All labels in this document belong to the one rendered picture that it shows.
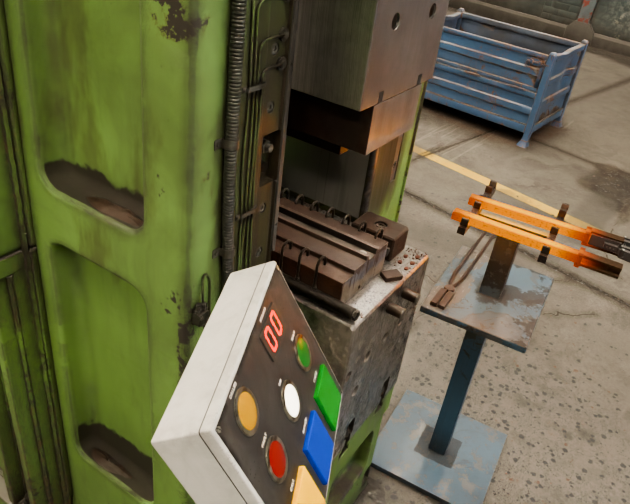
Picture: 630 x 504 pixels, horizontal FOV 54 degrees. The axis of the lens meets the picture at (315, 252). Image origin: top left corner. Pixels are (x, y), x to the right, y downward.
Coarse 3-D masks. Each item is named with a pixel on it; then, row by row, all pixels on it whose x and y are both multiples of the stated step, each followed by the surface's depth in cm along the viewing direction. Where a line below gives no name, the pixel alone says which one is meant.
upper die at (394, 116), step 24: (312, 96) 115; (408, 96) 120; (288, 120) 120; (312, 120) 117; (336, 120) 114; (360, 120) 111; (384, 120) 114; (408, 120) 124; (336, 144) 116; (360, 144) 113
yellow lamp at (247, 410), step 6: (240, 396) 73; (246, 396) 74; (240, 402) 72; (246, 402) 73; (252, 402) 75; (240, 408) 72; (246, 408) 73; (252, 408) 74; (240, 414) 71; (246, 414) 72; (252, 414) 74; (246, 420) 72; (252, 420) 73; (246, 426) 72; (252, 426) 73
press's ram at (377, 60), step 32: (320, 0) 100; (352, 0) 97; (384, 0) 97; (416, 0) 106; (448, 0) 118; (320, 32) 103; (352, 32) 100; (384, 32) 101; (416, 32) 111; (320, 64) 105; (352, 64) 102; (384, 64) 105; (416, 64) 117; (320, 96) 108; (352, 96) 104; (384, 96) 110
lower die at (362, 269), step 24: (312, 216) 149; (312, 240) 140; (336, 240) 139; (360, 240) 141; (384, 240) 143; (288, 264) 136; (312, 264) 134; (336, 264) 134; (360, 264) 134; (336, 288) 131; (360, 288) 139
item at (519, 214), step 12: (492, 204) 169; (504, 204) 170; (516, 216) 167; (528, 216) 166; (540, 216) 166; (564, 228) 163; (576, 228) 163; (588, 228) 162; (588, 240) 162; (612, 252) 160
